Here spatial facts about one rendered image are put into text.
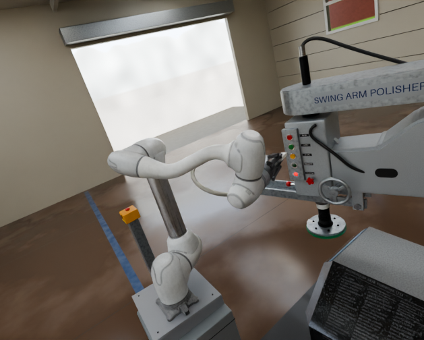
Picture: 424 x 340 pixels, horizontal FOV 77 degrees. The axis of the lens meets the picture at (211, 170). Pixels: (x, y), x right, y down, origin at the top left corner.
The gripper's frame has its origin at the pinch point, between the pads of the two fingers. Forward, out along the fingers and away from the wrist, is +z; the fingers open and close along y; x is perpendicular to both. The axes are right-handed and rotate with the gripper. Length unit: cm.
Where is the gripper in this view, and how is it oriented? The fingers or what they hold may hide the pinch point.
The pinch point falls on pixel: (281, 156)
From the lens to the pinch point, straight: 129.7
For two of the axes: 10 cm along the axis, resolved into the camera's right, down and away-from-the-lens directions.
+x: 7.6, 0.3, -6.5
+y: 2.6, 9.0, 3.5
